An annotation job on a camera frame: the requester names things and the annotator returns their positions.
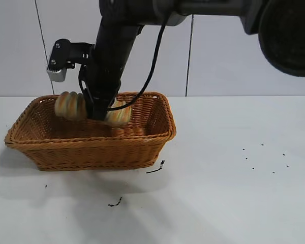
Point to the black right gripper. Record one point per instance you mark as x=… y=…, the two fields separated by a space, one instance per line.
x=109 y=63

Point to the long striped bread loaf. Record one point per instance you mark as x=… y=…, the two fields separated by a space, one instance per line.
x=68 y=106

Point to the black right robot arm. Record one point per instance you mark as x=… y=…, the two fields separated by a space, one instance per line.
x=289 y=38

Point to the brown woven wicker basket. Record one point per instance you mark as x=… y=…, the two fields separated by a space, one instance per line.
x=91 y=152

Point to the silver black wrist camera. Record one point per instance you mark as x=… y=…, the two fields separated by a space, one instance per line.
x=63 y=50

